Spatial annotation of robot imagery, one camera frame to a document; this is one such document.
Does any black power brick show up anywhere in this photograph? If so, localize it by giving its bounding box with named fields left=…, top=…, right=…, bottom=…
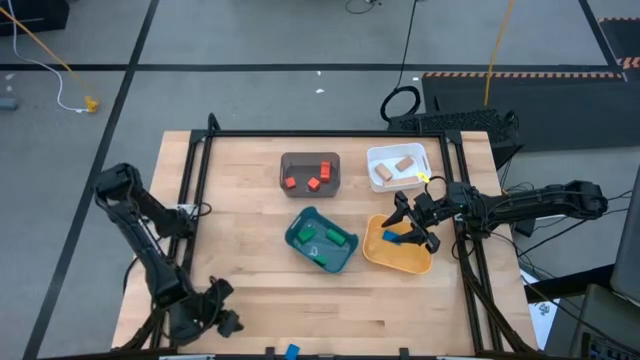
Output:
left=514, top=215, right=539, bottom=240

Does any black hazard-striped floor mat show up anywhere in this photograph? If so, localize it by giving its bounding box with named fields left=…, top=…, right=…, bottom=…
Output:
left=421, top=71, right=640, bottom=153
left=597, top=17, right=640, bottom=71

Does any black base bar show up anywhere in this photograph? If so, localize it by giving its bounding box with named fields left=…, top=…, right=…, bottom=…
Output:
left=522, top=263, right=617, bottom=305

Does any white floor cable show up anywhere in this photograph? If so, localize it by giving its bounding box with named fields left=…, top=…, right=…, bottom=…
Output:
left=5, top=0, right=87, bottom=114

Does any black metal frame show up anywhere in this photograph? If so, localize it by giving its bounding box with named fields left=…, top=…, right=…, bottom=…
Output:
left=117, top=112, right=540, bottom=360

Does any teal plastic bin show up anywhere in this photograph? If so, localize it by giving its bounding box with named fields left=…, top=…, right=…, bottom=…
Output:
left=284, top=205, right=360, bottom=275

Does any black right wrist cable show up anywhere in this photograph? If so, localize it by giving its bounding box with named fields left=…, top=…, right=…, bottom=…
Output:
left=424, top=174, right=451, bottom=201

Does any black box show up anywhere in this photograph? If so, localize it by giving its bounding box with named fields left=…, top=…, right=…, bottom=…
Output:
left=0, top=0, right=71, bottom=37

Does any black floor cable loop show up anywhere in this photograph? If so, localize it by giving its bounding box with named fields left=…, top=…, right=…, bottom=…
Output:
left=344, top=0, right=384, bottom=15

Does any computer monitor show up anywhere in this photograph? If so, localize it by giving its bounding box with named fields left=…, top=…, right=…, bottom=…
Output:
left=609, top=164, right=640, bottom=307

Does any white printed sheet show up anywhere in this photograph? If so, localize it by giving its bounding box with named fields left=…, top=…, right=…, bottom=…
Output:
left=519, top=269, right=560, bottom=352

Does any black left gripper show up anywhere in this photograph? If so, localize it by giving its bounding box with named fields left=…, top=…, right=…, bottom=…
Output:
left=172, top=277, right=246, bottom=346

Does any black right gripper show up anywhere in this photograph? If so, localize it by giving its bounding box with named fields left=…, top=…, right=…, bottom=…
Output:
left=382, top=190, right=459, bottom=255

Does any black hanging cable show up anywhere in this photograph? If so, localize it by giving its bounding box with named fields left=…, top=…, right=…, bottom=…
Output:
left=379, top=0, right=424, bottom=124

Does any yellow hanging cable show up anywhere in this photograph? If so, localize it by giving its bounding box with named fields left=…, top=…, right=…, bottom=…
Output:
left=482, top=0, right=517, bottom=108

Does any white plastic bin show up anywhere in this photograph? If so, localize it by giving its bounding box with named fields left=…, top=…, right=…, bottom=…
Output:
left=366, top=142, right=433, bottom=194

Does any grey plastic bin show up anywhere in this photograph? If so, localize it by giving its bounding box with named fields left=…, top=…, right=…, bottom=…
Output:
left=278, top=151, right=342, bottom=199

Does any yellow plastic bin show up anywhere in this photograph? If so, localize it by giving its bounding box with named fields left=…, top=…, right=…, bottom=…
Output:
left=361, top=213, right=434, bottom=276

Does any yellow floor cable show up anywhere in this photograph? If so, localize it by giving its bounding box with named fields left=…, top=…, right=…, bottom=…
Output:
left=0, top=5, right=96, bottom=101

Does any black base cable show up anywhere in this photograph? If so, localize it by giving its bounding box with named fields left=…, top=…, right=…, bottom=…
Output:
left=121, top=254, right=139, bottom=297

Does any black perforated crate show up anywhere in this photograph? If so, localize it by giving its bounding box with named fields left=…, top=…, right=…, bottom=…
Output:
left=387, top=107, right=525, bottom=170

